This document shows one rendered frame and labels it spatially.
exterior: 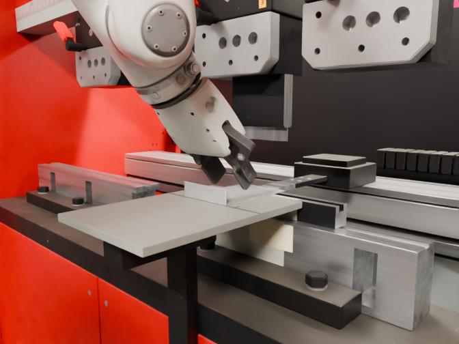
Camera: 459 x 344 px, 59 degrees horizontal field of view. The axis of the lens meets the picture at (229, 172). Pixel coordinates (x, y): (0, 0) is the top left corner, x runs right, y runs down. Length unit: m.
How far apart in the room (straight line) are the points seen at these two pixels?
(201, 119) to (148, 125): 1.04
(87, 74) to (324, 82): 0.60
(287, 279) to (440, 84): 0.63
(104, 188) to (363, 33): 0.66
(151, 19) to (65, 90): 1.01
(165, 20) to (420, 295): 0.41
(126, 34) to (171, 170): 0.80
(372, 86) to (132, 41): 0.78
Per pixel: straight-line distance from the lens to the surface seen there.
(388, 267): 0.52
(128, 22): 0.38
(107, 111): 1.43
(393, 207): 0.77
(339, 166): 0.76
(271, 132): 0.61
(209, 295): 0.58
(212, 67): 0.63
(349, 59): 0.50
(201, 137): 0.51
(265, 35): 0.57
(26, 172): 1.33
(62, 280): 0.93
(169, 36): 0.38
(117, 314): 0.75
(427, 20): 0.47
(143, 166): 1.26
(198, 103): 0.48
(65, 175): 1.12
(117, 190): 0.90
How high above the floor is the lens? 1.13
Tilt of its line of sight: 9 degrees down
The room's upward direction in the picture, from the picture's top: straight up
